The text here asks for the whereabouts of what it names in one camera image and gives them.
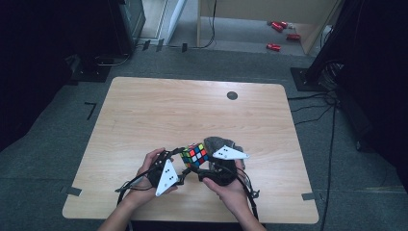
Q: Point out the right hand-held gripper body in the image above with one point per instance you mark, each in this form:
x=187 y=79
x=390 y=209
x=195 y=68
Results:
x=224 y=173

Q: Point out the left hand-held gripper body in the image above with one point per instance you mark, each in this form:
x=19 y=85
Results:
x=166 y=179

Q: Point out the multicoloured puzzle cube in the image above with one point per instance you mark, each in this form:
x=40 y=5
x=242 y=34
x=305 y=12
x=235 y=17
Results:
x=194 y=155

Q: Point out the person's right hand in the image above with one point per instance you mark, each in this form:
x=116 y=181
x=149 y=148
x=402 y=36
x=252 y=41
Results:
x=234 y=195

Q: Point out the person's left hand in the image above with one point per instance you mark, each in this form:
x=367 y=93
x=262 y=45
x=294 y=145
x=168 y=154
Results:
x=141 y=192

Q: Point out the person's dark clothing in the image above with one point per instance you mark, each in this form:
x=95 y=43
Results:
x=192 y=227

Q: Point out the black tape corner mark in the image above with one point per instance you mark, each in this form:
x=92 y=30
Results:
x=91 y=109

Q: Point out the black tape piece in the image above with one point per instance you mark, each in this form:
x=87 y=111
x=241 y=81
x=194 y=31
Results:
x=146 y=45
x=160 y=45
x=184 y=47

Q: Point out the white board panel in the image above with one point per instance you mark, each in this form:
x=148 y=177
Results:
x=176 y=19

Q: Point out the dark glass-front cabinet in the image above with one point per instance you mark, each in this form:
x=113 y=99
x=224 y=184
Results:
x=128 y=25

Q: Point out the red can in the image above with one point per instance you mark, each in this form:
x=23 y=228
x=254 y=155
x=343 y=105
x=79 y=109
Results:
x=284 y=24
x=293 y=37
x=273 y=47
x=277 y=27

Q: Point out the black curtain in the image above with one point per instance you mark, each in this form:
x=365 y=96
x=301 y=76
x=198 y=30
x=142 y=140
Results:
x=381 y=80
x=38 y=64

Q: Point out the pale floor tape strip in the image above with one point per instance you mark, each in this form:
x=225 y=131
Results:
x=383 y=189

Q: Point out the light wooden partition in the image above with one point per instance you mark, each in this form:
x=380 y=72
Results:
x=256 y=8

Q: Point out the black stand base plate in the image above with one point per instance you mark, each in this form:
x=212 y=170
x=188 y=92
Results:
x=304 y=80
x=91 y=72

